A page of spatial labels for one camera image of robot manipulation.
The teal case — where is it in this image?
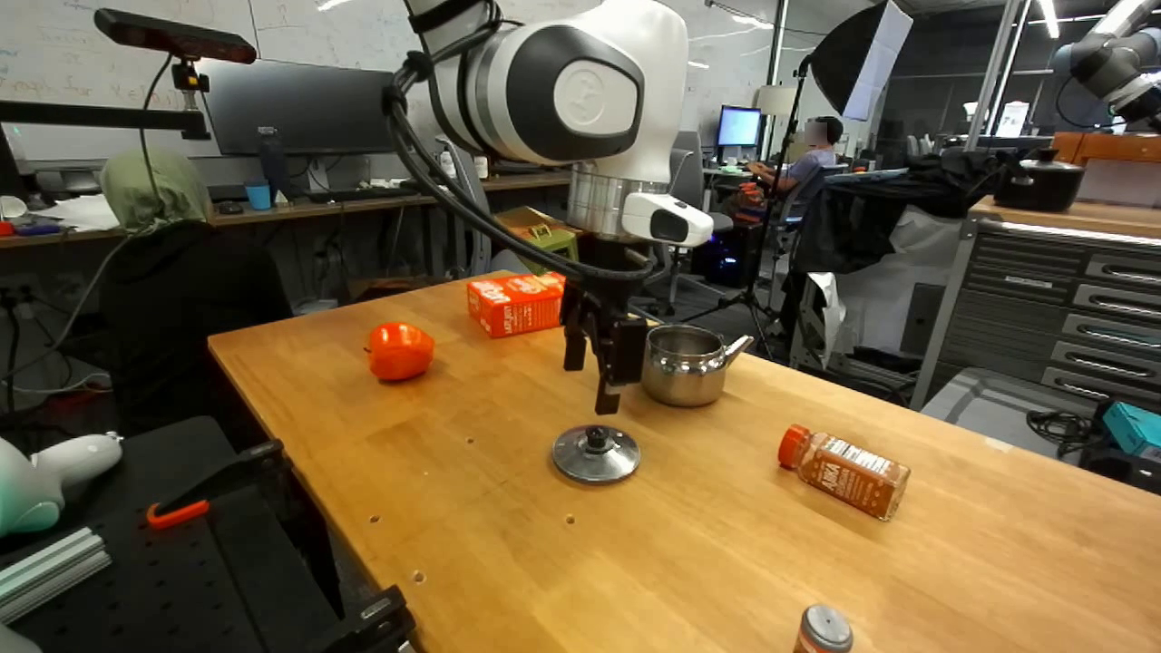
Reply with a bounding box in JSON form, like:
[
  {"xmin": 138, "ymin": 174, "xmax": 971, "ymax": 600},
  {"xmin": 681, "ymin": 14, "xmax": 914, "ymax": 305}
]
[{"xmin": 1098, "ymin": 396, "xmax": 1161, "ymax": 463}]

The orange tipped black clamp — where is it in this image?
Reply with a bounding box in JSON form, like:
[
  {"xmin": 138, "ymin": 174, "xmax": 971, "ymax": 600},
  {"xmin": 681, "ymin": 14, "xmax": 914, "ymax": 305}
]
[{"xmin": 141, "ymin": 436, "xmax": 285, "ymax": 536}]

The lit computer monitor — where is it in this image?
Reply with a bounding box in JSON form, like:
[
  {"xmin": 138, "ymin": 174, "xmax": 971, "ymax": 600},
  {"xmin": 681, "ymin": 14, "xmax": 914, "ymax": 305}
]
[{"xmin": 714, "ymin": 103, "xmax": 770, "ymax": 156}]

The aluminium extrusion rail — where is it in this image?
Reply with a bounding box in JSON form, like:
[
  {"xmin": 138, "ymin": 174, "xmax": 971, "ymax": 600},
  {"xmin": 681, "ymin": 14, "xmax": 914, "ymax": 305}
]
[{"xmin": 0, "ymin": 523, "xmax": 116, "ymax": 627}]

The white spray bottle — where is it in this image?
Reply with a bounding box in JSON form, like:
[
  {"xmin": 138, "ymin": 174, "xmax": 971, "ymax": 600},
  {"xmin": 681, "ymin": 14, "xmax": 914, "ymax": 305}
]
[{"xmin": 0, "ymin": 430, "xmax": 126, "ymax": 540}]

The black pot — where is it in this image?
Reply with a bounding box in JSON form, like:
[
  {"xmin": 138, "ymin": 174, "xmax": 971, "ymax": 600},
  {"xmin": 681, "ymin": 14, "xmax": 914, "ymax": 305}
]
[{"xmin": 989, "ymin": 154, "xmax": 1087, "ymax": 218}]

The black horizontal boom bar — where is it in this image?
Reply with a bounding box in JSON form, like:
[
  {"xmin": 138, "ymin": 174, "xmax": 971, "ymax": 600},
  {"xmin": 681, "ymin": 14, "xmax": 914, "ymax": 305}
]
[{"xmin": 0, "ymin": 97, "xmax": 210, "ymax": 143}]

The black jacket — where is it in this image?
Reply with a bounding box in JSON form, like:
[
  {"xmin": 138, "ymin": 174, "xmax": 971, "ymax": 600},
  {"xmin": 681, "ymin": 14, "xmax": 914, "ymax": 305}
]
[{"xmin": 790, "ymin": 143, "xmax": 1056, "ymax": 276}]

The black stereo camera bar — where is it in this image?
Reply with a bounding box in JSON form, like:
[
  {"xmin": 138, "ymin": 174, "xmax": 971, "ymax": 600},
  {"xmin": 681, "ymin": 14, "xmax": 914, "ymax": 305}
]
[{"xmin": 92, "ymin": 5, "xmax": 260, "ymax": 96}]

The seated person grey shirt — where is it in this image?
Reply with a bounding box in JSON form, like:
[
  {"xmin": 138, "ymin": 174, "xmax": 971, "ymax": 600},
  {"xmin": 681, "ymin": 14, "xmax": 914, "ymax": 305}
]
[{"xmin": 773, "ymin": 113, "xmax": 849, "ymax": 205}]

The green cloth bundle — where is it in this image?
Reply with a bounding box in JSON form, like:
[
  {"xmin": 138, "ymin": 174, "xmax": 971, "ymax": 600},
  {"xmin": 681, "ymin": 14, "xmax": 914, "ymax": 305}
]
[{"xmin": 98, "ymin": 145, "xmax": 213, "ymax": 235}]

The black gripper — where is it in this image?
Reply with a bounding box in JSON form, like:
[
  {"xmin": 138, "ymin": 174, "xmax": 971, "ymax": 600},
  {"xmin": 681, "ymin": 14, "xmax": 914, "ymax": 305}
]
[{"xmin": 558, "ymin": 233, "xmax": 655, "ymax": 419}]

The small silver capped jar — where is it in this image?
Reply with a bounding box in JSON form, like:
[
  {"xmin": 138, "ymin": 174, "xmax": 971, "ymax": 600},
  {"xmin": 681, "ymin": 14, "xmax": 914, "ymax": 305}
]
[{"xmin": 790, "ymin": 601, "xmax": 857, "ymax": 653}]

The large dark monitor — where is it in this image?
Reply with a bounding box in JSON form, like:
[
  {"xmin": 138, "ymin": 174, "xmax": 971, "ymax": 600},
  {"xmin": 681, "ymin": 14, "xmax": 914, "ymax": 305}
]
[{"xmin": 196, "ymin": 60, "xmax": 409, "ymax": 159}]

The black fabric chair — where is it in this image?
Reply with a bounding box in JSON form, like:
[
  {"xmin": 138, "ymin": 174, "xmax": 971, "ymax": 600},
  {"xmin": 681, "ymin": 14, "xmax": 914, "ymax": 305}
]
[{"xmin": 58, "ymin": 218, "xmax": 296, "ymax": 430}]

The long wooden workbench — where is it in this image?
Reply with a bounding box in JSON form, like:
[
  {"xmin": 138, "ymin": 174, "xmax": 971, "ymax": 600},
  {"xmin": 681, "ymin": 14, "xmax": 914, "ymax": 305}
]
[{"xmin": 0, "ymin": 168, "xmax": 574, "ymax": 252}]

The black table clamp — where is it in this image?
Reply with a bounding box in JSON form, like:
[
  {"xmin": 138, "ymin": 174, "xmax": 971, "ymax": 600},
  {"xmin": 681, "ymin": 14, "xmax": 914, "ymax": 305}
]
[{"xmin": 316, "ymin": 583, "xmax": 424, "ymax": 653}]

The silver kettle lid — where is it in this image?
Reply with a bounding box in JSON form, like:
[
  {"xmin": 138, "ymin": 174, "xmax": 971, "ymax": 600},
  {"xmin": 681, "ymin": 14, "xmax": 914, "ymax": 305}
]
[{"xmin": 547, "ymin": 421, "xmax": 642, "ymax": 491}]

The grey plastic tote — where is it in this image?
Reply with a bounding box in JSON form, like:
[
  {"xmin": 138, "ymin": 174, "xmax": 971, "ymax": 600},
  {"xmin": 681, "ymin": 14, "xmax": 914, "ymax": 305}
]
[{"xmin": 917, "ymin": 362, "xmax": 1104, "ymax": 460}]

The grey drawer cabinet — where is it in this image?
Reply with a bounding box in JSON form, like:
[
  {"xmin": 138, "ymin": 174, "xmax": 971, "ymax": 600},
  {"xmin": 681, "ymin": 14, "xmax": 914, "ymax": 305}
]
[{"xmin": 912, "ymin": 197, "xmax": 1161, "ymax": 413}]

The black softbox light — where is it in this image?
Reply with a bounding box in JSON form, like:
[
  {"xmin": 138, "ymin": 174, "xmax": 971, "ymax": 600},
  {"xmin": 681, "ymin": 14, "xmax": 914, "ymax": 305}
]
[{"xmin": 805, "ymin": 0, "xmax": 917, "ymax": 122}]

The orange tomato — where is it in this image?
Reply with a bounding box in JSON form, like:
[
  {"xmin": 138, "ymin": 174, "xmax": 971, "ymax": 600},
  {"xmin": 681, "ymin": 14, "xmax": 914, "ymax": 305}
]
[{"xmin": 362, "ymin": 318, "xmax": 438, "ymax": 390}]

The white bag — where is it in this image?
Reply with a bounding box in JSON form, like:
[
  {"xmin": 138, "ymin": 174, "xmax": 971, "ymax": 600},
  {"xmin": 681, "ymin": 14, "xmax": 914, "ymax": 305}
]
[{"xmin": 803, "ymin": 270, "xmax": 851, "ymax": 375}]

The wrist mounted camera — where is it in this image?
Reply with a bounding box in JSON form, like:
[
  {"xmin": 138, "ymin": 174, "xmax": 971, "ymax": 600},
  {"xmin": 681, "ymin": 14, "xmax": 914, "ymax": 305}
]
[{"xmin": 616, "ymin": 189, "xmax": 720, "ymax": 253}]

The black optical breadboard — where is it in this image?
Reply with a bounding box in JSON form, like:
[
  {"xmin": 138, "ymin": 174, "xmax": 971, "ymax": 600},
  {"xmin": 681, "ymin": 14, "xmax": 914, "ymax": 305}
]
[{"xmin": 0, "ymin": 413, "xmax": 366, "ymax": 653}]

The wooden shelf board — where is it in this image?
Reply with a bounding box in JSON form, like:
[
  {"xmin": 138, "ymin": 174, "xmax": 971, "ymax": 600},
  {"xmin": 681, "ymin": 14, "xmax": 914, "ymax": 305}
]
[{"xmin": 1047, "ymin": 129, "xmax": 1161, "ymax": 170}]

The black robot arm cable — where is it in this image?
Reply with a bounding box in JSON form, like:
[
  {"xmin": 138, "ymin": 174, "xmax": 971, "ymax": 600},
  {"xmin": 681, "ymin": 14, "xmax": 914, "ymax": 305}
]
[{"xmin": 381, "ymin": 52, "xmax": 668, "ymax": 292}]

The orange cracker box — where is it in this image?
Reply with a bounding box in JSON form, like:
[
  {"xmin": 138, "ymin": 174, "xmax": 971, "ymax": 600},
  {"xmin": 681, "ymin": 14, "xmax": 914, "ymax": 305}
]
[{"xmin": 464, "ymin": 270, "xmax": 568, "ymax": 341}]

